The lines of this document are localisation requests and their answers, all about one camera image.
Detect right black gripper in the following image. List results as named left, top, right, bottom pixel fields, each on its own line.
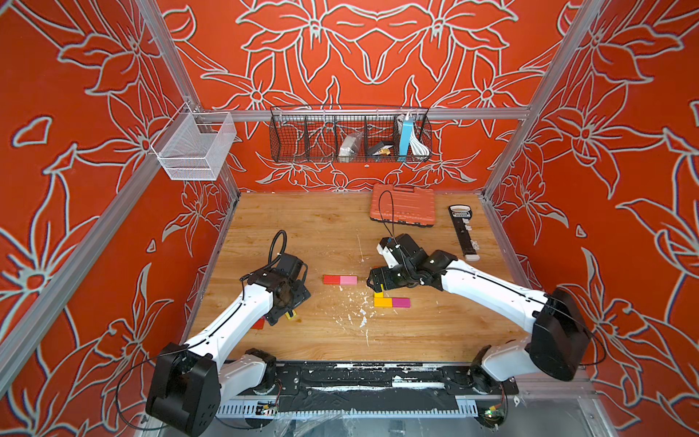
left=362, top=266, right=416, bottom=292

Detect magenta block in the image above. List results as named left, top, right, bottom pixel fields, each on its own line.
left=391, top=298, right=411, bottom=309

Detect red long block front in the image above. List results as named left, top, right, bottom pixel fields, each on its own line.
left=323, top=275, right=342, bottom=285

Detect orange yellow block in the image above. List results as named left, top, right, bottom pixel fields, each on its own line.
left=373, top=298, right=393, bottom=308

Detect pink block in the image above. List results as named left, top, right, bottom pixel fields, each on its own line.
left=340, top=275, right=358, bottom=286

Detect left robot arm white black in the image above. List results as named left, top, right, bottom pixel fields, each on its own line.
left=146, top=254, right=311, bottom=436

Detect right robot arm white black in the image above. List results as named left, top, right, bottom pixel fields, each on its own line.
left=367, top=234, right=593, bottom=382

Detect red plastic tool case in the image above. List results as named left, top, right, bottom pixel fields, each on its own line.
left=369, top=184, right=436, bottom=228

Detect black strip tool with white end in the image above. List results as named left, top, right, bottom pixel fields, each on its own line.
left=448, top=204, right=481, bottom=261

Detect black box in basket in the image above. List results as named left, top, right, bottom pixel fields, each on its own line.
left=367, top=141, right=393, bottom=158

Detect silver bag in basket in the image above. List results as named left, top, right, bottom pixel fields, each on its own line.
left=338, top=132, right=363, bottom=163

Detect light blue box in basket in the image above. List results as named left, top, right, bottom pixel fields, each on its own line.
left=397, top=119, right=414, bottom=162

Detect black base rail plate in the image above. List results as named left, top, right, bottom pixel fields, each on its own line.
left=221, top=361, right=519, bottom=417

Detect white cables in basket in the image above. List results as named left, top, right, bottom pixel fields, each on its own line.
left=408, top=126, right=431, bottom=160

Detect black wire wall basket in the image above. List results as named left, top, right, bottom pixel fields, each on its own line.
left=269, top=104, right=433, bottom=164

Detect white wire basket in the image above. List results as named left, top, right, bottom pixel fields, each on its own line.
left=153, top=112, right=237, bottom=181

